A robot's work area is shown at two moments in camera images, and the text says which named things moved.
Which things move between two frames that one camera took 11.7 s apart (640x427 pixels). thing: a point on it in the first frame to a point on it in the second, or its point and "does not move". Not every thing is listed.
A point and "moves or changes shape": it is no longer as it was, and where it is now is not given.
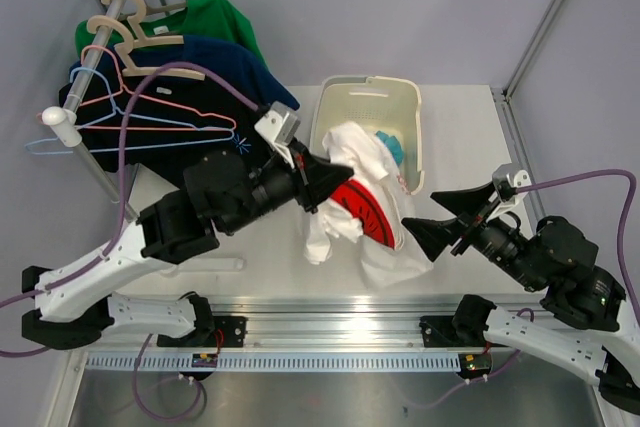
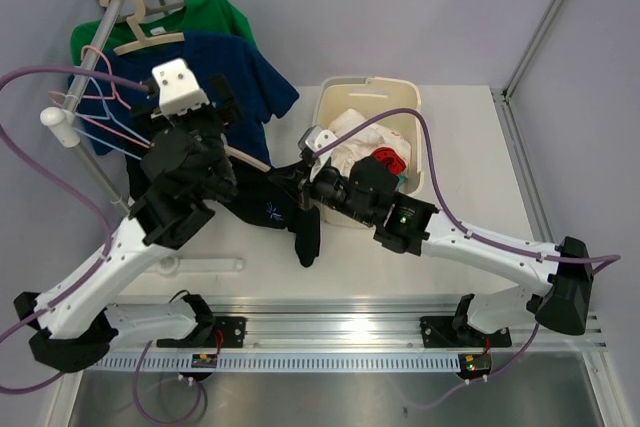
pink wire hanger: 38,116 moves or changes shape
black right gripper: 434,234 to 307,188
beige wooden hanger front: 129,43 to 246,158
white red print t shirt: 370,210 to 379,141
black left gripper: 315,179 to 224,116
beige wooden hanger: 129,44 to 142,39
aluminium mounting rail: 343,321 does not move
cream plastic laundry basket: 390,105 does not move
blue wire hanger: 112,106 moves or changes shape
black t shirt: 158,125 to 271,198
